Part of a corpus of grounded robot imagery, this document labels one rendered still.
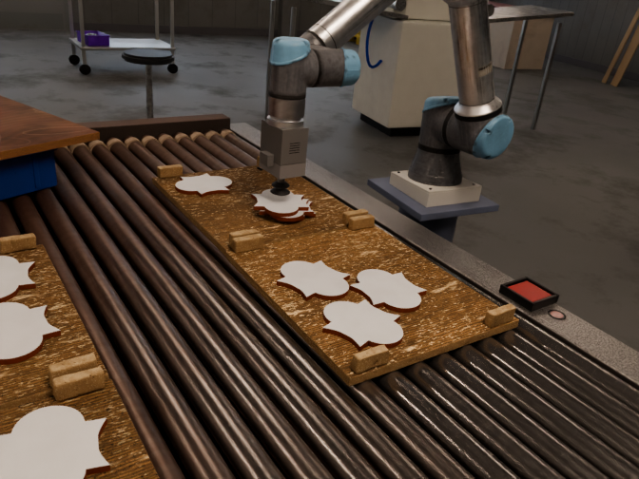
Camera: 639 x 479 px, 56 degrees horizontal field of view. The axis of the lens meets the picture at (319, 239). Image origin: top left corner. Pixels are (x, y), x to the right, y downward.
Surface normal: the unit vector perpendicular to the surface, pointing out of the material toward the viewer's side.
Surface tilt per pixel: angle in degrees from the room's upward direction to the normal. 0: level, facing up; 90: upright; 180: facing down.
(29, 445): 0
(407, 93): 90
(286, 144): 90
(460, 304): 0
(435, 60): 90
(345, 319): 0
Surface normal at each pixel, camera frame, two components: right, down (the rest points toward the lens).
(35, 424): 0.09, -0.90
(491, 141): 0.56, 0.47
